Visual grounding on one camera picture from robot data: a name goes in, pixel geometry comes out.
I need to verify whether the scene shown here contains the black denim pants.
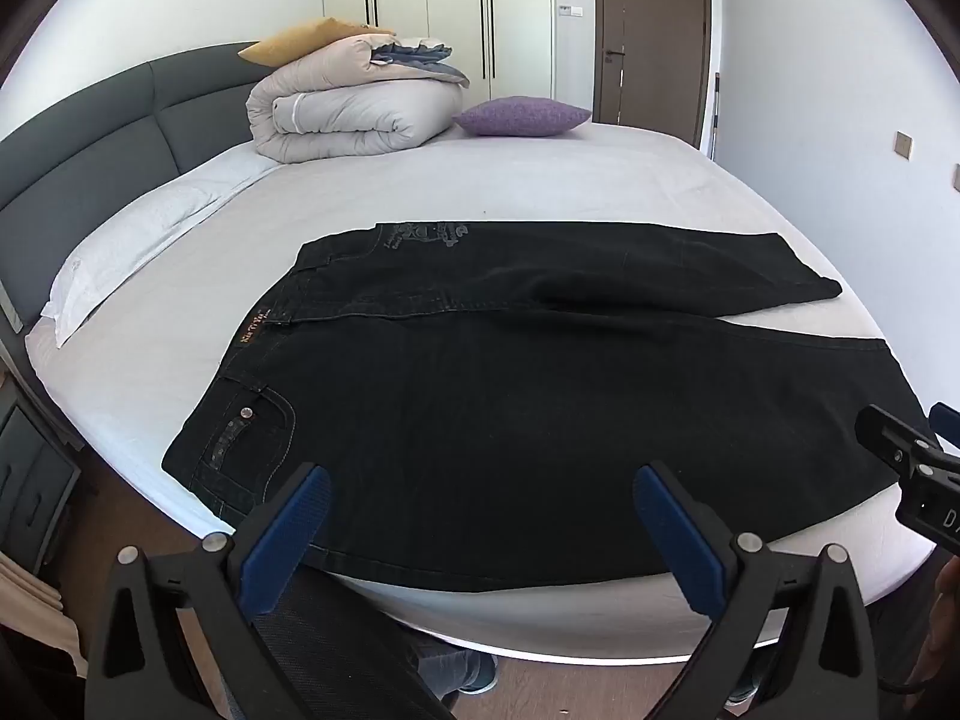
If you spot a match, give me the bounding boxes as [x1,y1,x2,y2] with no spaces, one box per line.
[161,220,938,593]

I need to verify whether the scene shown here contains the grey padded headboard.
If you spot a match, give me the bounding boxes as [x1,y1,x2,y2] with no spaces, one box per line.
[0,41,282,331]

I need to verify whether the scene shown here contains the folded blue-grey cloth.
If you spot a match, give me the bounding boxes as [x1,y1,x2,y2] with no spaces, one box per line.
[371,40,470,89]

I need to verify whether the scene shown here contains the white wardrobe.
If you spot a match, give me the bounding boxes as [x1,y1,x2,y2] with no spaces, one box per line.
[321,0,556,125]

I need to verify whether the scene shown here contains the brown door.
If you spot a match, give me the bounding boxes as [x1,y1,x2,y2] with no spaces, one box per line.
[592,0,713,151]

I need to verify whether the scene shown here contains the white bed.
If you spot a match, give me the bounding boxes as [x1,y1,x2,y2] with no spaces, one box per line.
[22,120,946,662]

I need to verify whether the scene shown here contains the white pillow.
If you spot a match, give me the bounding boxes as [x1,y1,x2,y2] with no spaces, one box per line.
[39,142,293,350]

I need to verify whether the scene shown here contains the purple pillow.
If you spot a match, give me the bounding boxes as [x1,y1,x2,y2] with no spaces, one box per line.
[452,96,593,138]

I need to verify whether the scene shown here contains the grey nightstand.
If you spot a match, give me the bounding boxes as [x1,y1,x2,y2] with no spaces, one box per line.
[0,390,83,578]

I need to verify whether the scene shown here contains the beige cloth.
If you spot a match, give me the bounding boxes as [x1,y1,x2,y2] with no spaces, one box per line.
[0,555,85,680]

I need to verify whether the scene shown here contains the person's right forearm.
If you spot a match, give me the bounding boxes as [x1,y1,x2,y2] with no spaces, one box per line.
[926,555,960,680]

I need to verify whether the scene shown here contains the yellow pillow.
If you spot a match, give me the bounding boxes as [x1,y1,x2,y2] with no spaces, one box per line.
[238,17,396,67]

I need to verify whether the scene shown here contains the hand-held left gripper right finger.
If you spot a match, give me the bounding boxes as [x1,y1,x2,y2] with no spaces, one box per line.
[632,460,880,720]

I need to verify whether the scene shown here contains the folded beige duvet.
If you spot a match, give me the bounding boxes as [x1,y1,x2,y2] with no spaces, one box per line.
[246,34,466,164]

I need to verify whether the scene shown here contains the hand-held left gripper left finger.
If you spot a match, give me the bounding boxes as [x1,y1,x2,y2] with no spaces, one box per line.
[84,463,335,720]

